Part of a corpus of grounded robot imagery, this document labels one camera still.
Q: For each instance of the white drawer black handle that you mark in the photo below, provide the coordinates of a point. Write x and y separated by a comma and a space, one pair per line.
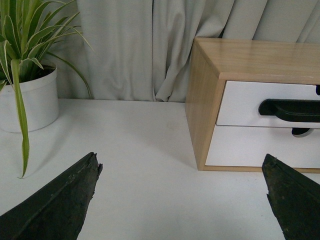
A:
241, 100

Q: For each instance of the green spider plant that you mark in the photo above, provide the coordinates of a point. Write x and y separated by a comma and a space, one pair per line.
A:
28, 30

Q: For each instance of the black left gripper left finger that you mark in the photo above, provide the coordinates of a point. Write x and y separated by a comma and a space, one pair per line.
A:
58, 210

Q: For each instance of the white lower drawer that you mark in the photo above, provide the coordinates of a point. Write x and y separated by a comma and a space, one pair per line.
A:
243, 146

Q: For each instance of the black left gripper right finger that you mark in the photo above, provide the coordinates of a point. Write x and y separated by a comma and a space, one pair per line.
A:
294, 200

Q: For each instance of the white plant pot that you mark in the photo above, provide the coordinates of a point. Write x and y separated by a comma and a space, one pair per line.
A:
40, 98

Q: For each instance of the grey curtain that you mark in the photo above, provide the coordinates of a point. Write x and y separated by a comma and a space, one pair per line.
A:
139, 50

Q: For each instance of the wooden drawer cabinet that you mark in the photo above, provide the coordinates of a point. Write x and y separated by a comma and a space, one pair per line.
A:
214, 61

